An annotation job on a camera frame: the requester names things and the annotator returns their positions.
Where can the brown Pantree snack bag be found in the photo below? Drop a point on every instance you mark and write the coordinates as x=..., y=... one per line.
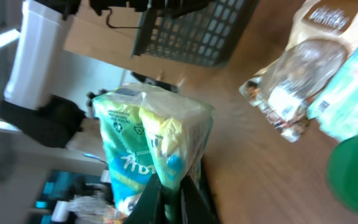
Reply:
x=323, y=36

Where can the green white drink carton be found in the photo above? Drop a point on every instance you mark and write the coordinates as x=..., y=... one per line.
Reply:
x=148, y=130

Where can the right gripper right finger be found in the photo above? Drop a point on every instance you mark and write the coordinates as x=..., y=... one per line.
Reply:
x=197, y=204

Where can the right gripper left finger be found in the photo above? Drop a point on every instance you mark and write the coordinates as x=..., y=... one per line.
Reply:
x=150, y=207

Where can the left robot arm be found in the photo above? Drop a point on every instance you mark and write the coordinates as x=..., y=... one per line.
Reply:
x=28, y=103

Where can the teal snack packet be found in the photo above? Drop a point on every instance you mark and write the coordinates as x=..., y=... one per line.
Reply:
x=336, y=107

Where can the green lid white jar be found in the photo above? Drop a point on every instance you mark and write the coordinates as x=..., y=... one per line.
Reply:
x=342, y=173

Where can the dark grey plastic basket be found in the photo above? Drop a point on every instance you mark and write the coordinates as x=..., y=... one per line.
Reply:
x=206, y=37

